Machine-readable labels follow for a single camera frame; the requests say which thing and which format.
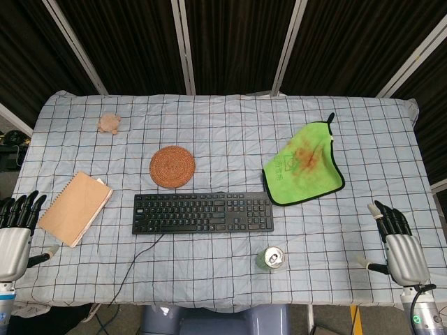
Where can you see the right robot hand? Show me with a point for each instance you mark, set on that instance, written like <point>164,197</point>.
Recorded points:
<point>405,251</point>

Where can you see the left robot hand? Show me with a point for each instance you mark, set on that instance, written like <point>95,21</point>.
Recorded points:
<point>14,244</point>

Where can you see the black computer keyboard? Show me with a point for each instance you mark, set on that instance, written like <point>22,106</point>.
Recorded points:
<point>202,213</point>

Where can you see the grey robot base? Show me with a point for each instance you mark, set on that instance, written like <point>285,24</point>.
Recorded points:
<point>214,321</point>

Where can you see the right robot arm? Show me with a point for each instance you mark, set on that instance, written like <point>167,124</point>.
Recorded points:
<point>420,310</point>

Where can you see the brown spiral notebook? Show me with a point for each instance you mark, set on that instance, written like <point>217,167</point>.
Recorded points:
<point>75,207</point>

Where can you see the stained green cleaning cloth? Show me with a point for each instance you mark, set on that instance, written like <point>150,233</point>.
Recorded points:
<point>304,167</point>

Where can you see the green drink can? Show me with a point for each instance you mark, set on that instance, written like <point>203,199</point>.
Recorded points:
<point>271,259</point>

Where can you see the small tan turtle figurine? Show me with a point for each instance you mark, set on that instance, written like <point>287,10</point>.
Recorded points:
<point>109,124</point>

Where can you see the round woven rattan coaster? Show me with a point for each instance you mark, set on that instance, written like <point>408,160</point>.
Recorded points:
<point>172,167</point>

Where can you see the blue checked tablecloth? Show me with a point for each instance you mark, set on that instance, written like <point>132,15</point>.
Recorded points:
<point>223,272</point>

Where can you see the black folding screen panels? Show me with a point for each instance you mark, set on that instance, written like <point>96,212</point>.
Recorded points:
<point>234,42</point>

